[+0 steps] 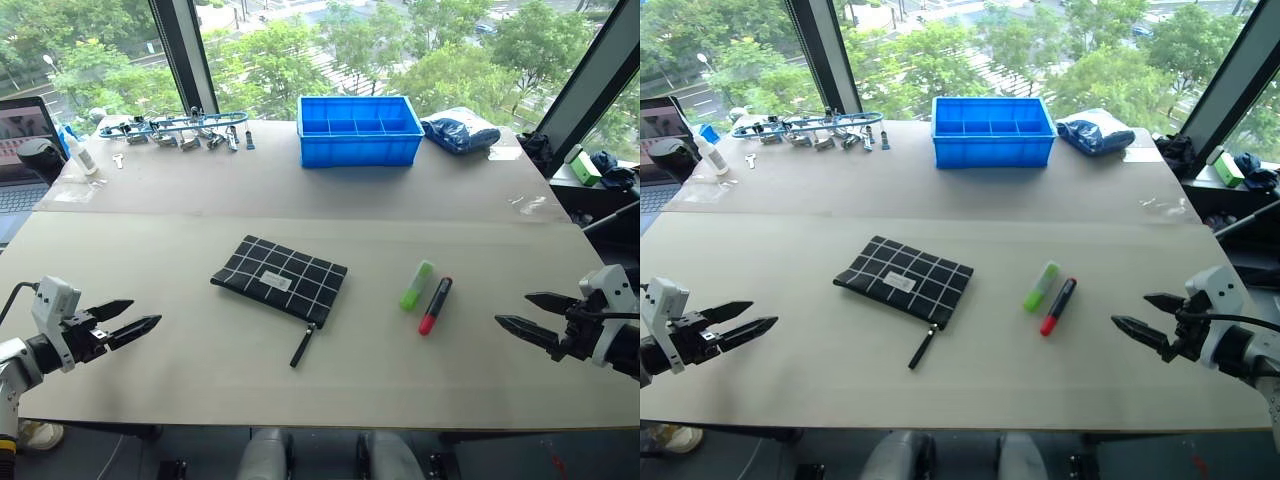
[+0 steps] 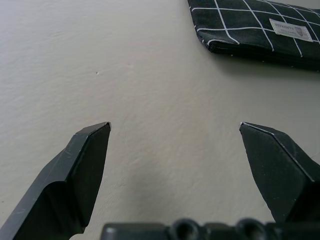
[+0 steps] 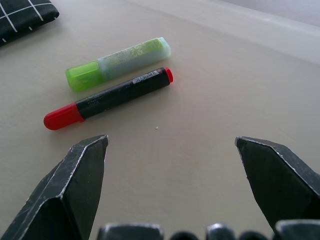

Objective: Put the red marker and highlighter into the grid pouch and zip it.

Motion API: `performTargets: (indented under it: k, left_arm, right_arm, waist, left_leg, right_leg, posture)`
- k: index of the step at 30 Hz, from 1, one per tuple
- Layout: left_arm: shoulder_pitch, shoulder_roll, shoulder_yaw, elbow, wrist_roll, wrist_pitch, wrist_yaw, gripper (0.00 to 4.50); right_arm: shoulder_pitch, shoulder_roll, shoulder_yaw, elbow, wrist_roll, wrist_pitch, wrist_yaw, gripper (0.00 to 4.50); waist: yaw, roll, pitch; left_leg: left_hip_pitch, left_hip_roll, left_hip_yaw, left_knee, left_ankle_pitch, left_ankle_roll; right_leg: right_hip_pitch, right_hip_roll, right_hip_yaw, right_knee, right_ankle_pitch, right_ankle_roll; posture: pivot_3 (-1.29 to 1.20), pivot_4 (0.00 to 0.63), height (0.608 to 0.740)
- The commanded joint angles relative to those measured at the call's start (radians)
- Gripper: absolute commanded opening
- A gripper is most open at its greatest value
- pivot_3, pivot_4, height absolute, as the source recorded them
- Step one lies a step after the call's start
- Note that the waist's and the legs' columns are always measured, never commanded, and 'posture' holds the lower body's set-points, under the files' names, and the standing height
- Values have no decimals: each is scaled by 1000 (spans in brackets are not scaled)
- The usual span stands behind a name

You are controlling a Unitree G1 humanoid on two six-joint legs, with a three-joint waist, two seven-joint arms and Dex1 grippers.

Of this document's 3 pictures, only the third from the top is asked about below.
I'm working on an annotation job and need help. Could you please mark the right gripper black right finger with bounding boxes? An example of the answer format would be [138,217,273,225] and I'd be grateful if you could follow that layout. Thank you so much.
[234,136,320,235]

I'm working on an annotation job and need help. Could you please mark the black marker with red cap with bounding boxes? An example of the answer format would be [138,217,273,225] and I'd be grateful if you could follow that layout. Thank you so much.
[43,66,175,131]

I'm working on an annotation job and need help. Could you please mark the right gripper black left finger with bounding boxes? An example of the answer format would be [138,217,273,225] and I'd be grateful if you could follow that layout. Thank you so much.
[0,134,110,240]

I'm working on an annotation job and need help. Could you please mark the green highlighter pen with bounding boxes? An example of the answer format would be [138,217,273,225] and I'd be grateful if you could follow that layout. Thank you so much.
[65,36,173,93]

